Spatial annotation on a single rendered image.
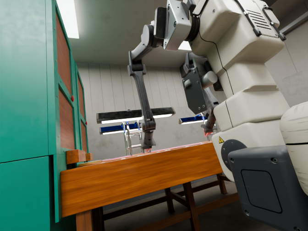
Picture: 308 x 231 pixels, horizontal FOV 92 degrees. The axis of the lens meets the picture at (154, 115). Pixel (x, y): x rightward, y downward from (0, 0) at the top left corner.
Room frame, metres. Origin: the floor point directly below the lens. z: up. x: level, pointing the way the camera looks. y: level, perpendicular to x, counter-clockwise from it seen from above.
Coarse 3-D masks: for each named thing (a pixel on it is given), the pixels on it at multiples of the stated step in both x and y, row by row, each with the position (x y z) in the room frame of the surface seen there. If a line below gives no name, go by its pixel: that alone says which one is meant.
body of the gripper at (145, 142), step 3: (144, 138) 0.99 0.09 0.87; (153, 138) 1.07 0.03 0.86; (141, 141) 1.04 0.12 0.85; (144, 141) 1.01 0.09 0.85; (147, 141) 0.99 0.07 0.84; (150, 141) 1.00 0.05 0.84; (153, 141) 1.05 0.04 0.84; (141, 144) 1.02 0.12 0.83; (144, 144) 1.02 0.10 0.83; (147, 144) 1.01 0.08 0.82; (150, 144) 1.03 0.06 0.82; (153, 144) 1.03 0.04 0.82; (141, 147) 1.01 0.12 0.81
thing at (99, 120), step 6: (156, 108) 1.20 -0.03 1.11; (162, 108) 1.21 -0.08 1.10; (168, 108) 1.22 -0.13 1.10; (96, 114) 1.03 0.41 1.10; (102, 114) 1.04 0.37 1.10; (108, 114) 1.06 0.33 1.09; (114, 114) 1.07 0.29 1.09; (120, 114) 1.08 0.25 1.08; (126, 114) 1.09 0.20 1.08; (132, 114) 1.10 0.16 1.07; (138, 114) 1.11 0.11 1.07; (156, 114) 1.16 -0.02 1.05; (162, 114) 1.18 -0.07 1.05; (168, 114) 1.20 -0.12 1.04; (174, 114) 1.23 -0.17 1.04; (102, 120) 1.02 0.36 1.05; (108, 120) 1.04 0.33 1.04
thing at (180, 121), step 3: (186, 117) 1.93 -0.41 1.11; (189, 117) 1.94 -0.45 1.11; (192, 117) 1.95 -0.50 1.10; (195, 117) 1.96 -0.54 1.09; (198, 117) 1.98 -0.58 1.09; (201, 117) 1.99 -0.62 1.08; (204, 117) 2.00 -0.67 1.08; (180, 120) 1.88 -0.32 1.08; (183, 120) 1.89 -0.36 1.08; (186, 120) 1.90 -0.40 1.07; (189, 120) 1.91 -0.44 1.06; (192, 120) 1.92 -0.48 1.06; (195, 120) 1.93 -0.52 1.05; (198, 120) 1.95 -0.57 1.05; (201, 120) 1.96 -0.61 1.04; (180, 123) 1.89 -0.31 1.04
